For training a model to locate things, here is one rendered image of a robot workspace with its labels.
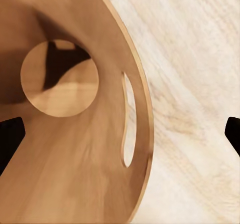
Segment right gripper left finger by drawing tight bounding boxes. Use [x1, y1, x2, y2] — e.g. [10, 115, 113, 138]
[0, 117, 26, 176]

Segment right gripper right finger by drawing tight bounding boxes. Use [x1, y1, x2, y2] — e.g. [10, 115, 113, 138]
[224, 116, 240, 156]

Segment trash can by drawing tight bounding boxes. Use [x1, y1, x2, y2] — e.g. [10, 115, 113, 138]
[0, 0, 154, 224]

